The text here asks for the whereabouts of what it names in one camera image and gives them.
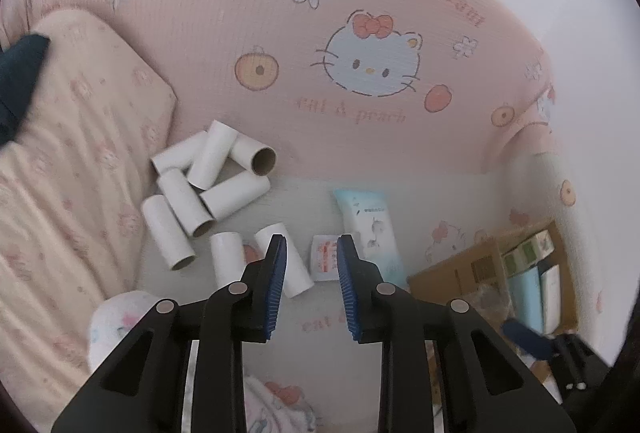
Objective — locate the brown cardboard box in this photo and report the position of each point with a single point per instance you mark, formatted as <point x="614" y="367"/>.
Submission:
<point x="450" y="273"/>

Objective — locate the white printed cloth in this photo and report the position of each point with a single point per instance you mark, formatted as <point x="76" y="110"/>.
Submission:
<point x="115" y="323"/>

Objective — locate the blue white wet wipes pack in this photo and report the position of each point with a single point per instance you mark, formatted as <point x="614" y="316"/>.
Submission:
<point x="370" y="223"/>

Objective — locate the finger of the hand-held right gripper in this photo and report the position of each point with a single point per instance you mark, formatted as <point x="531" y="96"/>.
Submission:
<point x="525" y="338"/>

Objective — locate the dark blue cloth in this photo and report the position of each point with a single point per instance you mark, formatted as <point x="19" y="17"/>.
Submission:
<point x="20" y="83"/>

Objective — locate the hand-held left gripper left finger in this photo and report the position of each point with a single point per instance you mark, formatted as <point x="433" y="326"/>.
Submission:
<point x="275" y="283"/>

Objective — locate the white cardboard tube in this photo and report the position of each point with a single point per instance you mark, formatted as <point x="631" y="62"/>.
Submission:
<point x="297" y="270"/>
<point x="226" y="253"/>

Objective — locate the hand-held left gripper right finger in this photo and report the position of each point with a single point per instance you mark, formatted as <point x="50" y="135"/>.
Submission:
<point x="347" y="288"/>

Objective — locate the pile of paper roll cores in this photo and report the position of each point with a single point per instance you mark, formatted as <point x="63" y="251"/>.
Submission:
<point x="215" y="153"/>

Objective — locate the light blue carton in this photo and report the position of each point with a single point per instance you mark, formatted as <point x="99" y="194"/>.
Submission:
<point x="525" y="300"/>

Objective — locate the pink white cat print blanket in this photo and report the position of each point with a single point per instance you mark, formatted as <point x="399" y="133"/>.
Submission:
<point x="225" y="38"/>

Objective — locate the crumpled clear plastic wrap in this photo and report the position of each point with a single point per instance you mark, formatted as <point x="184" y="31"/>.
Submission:
<point x="487" y="298"/>

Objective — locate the small green white carton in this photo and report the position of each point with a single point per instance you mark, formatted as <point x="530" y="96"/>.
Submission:
<point x="517" y="260"/>

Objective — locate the green white carton colourful print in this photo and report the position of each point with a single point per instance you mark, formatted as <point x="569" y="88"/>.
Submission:
<point x="542" y="245"/>

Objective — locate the small red white sachet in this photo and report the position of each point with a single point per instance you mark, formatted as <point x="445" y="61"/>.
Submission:
<point x="325" y="258"/>

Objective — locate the pink floral pillow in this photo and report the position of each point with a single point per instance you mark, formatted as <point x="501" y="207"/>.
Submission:
<point x="75" y="163"/>

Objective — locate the flat white carton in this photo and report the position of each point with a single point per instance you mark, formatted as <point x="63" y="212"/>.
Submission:
<point x="551" y="298"/>

